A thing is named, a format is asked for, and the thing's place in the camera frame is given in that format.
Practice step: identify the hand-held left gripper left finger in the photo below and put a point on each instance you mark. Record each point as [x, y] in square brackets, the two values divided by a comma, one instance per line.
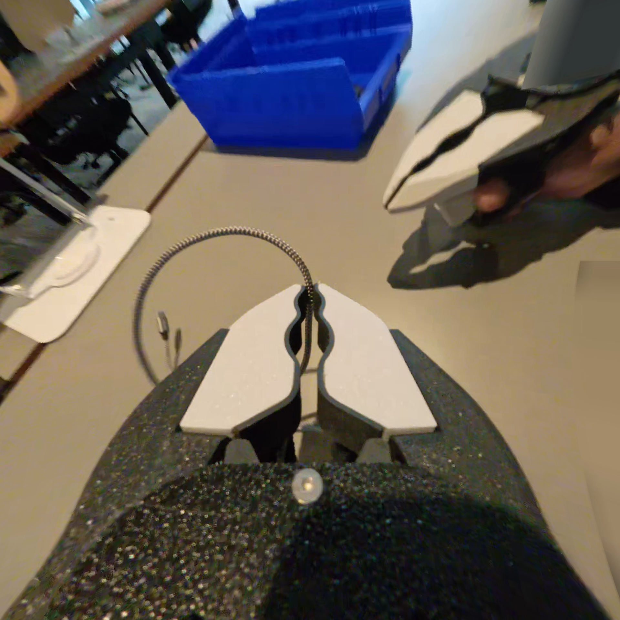
[242, 368]

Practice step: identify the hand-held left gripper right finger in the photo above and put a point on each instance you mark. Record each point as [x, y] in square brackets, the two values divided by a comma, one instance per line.
[368, 368]

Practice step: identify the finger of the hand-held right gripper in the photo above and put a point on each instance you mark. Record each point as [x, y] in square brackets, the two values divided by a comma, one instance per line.
[465, 164]
[445, 121]

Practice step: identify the person's right hand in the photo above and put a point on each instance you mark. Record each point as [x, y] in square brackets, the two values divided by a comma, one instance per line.
[581, 174]

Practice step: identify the blue plastic bin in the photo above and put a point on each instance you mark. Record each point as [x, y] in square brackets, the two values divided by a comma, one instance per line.
[271, 97]

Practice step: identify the black office chair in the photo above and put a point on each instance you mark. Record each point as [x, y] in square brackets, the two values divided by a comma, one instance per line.
[82, 121]

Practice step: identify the brown-edged office table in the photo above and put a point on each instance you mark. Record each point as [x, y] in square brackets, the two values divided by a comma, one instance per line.
[63, 63]

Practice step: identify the white flat base plate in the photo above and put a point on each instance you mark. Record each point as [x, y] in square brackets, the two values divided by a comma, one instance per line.
[116, 232]

